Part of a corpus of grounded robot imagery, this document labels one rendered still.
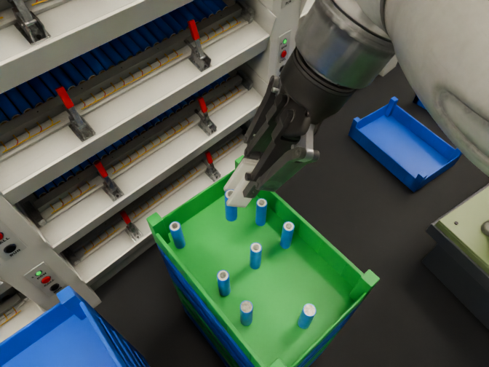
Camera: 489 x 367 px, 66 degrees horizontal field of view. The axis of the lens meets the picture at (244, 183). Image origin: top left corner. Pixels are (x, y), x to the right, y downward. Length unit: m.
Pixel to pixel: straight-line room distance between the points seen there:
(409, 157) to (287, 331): 0.92
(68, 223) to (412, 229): 0.93
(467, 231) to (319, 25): 0.74
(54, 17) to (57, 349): 0.47
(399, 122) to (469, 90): 1.29
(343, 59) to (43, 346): 0.56
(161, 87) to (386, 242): 0.77
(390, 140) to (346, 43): 1.09
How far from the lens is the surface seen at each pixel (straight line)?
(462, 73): 0.21
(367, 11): 0.33
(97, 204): 0.85
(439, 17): 0.23
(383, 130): 1.45
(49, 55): 0.60
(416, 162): 1.39
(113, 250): 1.00
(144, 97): 0.75
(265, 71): 0.96
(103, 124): 0.72
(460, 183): 1.40
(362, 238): 1.17
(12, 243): 0.77
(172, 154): 0.89
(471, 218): 1.04
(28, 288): 0.90
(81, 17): 0.62
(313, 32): 0.36
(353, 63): 0.36
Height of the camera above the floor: 0.99
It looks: 55 degrees down
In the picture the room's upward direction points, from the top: straight up
